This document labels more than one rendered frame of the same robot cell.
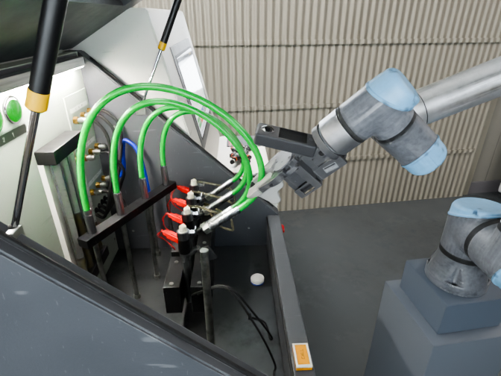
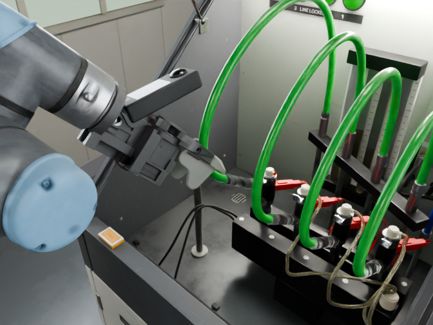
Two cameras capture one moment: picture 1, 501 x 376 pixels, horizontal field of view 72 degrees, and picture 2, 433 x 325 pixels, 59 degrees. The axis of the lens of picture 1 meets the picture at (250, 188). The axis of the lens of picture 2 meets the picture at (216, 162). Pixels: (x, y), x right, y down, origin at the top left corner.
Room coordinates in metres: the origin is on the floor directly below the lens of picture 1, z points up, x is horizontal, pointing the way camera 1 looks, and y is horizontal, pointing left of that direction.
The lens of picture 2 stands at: (1.00, -0.35, 1.54)
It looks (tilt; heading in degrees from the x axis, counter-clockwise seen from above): 34 degrees down; 135
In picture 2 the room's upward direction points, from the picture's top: straight up
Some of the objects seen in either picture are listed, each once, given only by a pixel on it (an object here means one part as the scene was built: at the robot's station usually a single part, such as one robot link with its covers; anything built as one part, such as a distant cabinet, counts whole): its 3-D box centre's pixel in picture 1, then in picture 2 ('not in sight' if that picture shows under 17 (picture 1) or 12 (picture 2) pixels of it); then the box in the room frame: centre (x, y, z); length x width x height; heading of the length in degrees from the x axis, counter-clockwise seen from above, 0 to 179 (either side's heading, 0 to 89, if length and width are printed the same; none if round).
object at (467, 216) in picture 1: (474, 226); not in sight; (0.72, -0.55, 1.07); 0.13 x 0.12 x 0.14; 3
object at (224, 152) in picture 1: (242, 164); not in sight; (1.36, 0.03, 0.96); 0.70 x 0.22 x 0.03; 2
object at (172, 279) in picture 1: (194, 264); (309, 273); (0.77, 0.16, 0.91); 0.34 x 0.10 x 0.15; 2
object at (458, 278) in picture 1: (460, 262); not in sight; (0.73, -0.55, 0.95); 0.15 x 0.15 x 0.10
